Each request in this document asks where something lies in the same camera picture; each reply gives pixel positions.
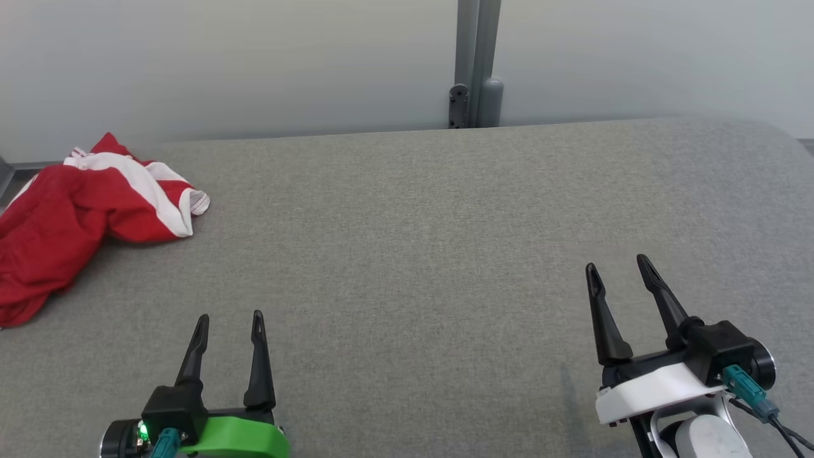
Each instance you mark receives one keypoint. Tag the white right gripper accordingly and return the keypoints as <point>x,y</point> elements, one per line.
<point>655,388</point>

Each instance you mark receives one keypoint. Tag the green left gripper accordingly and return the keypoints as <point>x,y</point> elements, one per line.
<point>241,436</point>

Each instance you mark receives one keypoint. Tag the red and white sports jersey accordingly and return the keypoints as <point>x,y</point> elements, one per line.
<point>57,216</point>

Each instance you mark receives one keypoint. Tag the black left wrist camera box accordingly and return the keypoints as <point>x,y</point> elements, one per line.
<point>175,407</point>

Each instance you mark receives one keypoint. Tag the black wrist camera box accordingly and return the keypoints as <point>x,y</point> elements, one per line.
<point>718,343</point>
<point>175,407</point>

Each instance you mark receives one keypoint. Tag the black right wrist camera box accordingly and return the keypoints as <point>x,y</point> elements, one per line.
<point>718,343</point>

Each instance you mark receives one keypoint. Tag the grey cylinder post cap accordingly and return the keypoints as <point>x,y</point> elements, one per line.
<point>491,102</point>

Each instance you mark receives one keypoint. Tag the dark metal post bracket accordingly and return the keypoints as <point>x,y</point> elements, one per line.
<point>458,105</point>

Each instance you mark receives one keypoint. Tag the grey metal wall post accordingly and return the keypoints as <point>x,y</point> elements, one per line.
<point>477,38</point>

